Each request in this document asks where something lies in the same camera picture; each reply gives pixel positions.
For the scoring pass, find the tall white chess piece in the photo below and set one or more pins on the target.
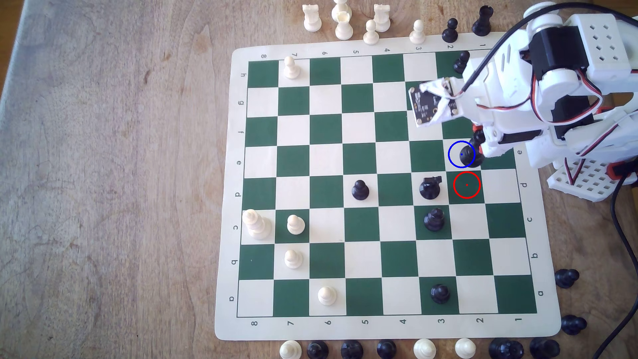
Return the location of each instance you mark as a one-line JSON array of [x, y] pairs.
[[256, 225], [341, 9]]

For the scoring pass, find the green white chess board mat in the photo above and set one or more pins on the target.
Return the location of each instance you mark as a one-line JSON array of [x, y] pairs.
[[326, 159]]

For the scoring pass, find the wide black chess piece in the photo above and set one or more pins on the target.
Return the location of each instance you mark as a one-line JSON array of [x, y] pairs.
[[506, 350], [544, 349]]

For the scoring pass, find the black pawn c3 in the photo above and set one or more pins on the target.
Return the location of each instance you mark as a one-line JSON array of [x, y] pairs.
[[434, 220]]

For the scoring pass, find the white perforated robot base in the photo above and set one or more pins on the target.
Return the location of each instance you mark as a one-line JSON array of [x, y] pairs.
[[590, 184]]

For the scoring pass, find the white chess pawn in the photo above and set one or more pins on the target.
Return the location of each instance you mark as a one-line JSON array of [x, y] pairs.
[[327, 296], [293, 259], [417, 33], [291, 69], [296, 225], [371, 33]]

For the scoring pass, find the tall black chess piece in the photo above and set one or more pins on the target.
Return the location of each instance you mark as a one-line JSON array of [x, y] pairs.
[[467, 156]]

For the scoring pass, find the black chess knight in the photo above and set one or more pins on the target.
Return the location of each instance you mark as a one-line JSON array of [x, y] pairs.
[[429, 188]]

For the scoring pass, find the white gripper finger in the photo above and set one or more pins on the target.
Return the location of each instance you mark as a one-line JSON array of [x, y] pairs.
[[498, 150], [479, 130]]

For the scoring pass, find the black chess pawn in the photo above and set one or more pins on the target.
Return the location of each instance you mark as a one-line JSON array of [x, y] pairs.
[[450, 32], [460, 64], [440, 294], [360, 191]]

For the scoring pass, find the red black plug connector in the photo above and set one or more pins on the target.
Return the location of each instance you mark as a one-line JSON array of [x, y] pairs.
[[618, 170]]

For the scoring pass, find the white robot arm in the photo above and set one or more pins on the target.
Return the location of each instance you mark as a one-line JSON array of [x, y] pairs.
[[603, 45]]

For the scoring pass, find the gripper camera circuit board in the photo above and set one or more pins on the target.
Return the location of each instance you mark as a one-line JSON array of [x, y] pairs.
[[427, 102]]

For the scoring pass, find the white chess rook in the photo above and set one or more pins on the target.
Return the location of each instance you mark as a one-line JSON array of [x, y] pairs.
[[312, 19], [382, 19], [344, 27]]

